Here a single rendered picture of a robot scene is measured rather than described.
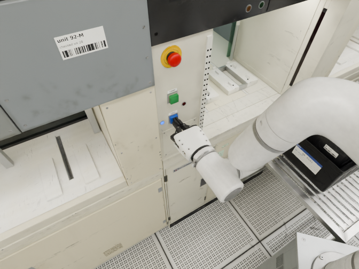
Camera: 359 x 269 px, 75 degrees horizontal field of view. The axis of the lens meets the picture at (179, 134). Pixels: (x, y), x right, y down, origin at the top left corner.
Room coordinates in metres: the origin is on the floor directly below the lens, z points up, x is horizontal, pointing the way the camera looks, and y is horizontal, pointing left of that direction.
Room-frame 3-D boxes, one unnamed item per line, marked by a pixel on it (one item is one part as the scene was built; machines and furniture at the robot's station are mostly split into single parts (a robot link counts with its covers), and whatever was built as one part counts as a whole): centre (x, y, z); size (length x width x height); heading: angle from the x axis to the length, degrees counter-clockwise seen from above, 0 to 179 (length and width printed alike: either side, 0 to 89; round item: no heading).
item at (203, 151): (0.42, -0.08, 1.10); 0.09 x 0.03 x 0.08; 120
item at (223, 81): (1.12, -0.30, 0.89); 0.22 x 0.21 x 0.04; 30
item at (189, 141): (0.47, -0.05, 1.10); 0.11 x 0.10 x 0.07; 30
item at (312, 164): (0.65, -0.68, 0.85); 0.28 x 0.28 x 0.17; 29
